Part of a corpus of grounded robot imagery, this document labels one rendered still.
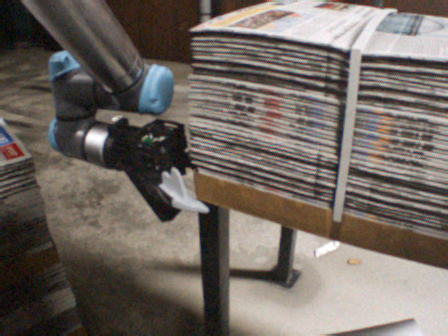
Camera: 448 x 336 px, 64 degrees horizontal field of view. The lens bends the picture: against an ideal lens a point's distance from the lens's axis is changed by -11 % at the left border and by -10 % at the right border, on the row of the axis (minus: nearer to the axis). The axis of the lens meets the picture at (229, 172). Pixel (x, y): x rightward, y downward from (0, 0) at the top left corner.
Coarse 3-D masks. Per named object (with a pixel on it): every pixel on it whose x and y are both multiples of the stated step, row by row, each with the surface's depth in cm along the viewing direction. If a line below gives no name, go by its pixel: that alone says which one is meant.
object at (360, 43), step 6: (384, 12) 44; (372, 18) 40; (378, 18) 40; (372, 24) 38; (366, 30) 37; (372, 30) 37; (360, 36) 35; (366, 36) 35; (360, 42) 34; (366, 42) 34; (354, 48) 33; (360, 48) 33
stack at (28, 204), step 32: (0, 128) 67; (0, 160) 55; (32, 160) 58; (0, 192) 55; (32, 192) 60; (0, 224) 57; (32, 224) 61; (0, 256) 59; (32, 288) 65; (64, 288) 71; (0, 320) 63; (32, 320) 68; (64, 320) 73
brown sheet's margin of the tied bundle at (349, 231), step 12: (312, 216) 45; (324, 216) 44; (348, 216) 42; (312, 228) 46; (324, 228) 45; (336, 228) 44; (348, 228) 43; (360, 228) 42; (336, 240) 45; (348, 240) 44; (360, 240) 43
